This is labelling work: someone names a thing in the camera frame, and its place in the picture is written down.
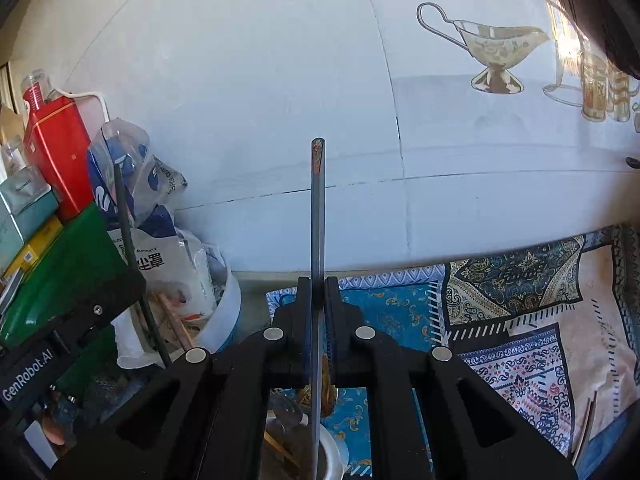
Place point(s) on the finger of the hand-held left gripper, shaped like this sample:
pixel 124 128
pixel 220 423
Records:
pixel 125 292

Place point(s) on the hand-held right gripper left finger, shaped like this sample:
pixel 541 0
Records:
pixel 300 315

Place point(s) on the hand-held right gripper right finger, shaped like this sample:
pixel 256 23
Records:
pixel 334 315

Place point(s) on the gold spoon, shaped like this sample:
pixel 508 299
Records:
pixel 325 390

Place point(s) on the yellow wooden chopstick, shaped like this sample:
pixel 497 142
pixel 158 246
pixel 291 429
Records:
pixel 280 447

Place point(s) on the white plastic cup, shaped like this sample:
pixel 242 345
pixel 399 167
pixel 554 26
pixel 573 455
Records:
pixel 336 455

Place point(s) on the brown wooden stick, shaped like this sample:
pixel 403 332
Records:
pixel 176 322

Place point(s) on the white bucket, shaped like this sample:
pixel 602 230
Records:
pixel 230 305

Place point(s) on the green box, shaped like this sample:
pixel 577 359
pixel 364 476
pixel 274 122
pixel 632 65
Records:
pixel 60 260

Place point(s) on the yellow box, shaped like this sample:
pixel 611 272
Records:
pixel 35 250

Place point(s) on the blue and white plastic bag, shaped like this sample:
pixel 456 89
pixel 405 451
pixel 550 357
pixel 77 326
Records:
pixel 130 170

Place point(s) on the pale teal box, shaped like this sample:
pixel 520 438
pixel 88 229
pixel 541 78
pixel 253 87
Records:
pixel 25 215

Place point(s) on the red tin box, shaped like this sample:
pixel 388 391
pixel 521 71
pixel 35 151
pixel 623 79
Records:
pixel 60 160

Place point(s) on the patchwork patterned tablecloth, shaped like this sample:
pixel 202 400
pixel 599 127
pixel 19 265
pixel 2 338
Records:
pixel 500 285

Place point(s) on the clear bottle with red label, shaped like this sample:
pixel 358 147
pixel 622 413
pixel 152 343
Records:
pixel 34 87

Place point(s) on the dark hair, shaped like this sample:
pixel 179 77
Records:
pixel 600 10

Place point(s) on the gold glasses wall sticker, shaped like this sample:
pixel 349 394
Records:
pixel 600 90

